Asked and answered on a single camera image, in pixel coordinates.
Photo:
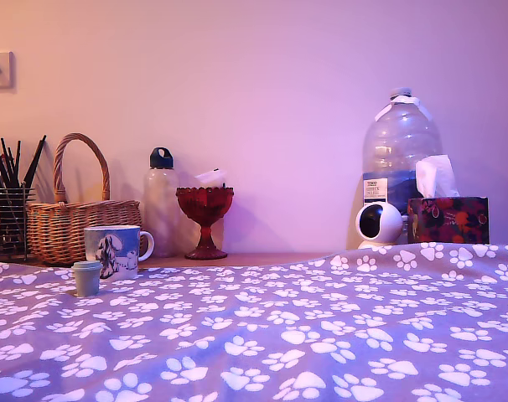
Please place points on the pale grey coffee capsule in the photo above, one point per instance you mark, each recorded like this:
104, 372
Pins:
86, 282

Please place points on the grey paw-print cloth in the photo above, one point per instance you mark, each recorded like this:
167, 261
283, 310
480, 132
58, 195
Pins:
254, 335

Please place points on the clear bottle with dark cap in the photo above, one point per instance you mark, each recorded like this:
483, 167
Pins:
159, 209

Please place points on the small white round camera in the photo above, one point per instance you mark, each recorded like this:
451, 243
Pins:
388, 218

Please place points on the white mug with dog print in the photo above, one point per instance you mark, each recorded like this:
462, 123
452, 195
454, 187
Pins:
120, 251

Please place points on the floral tissue box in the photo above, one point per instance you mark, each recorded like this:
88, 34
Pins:
447, 220

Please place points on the white tissue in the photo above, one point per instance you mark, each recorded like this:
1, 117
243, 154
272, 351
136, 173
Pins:
436, 176

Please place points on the white packet in goblet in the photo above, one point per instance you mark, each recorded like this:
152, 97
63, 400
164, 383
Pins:
210, 178

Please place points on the large clear water bottle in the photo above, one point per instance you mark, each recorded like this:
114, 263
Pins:
398, 138

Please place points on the red glass goblet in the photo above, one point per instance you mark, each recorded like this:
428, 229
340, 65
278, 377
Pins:
203, 205

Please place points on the wall light switch plate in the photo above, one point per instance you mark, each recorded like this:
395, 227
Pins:
2, 69

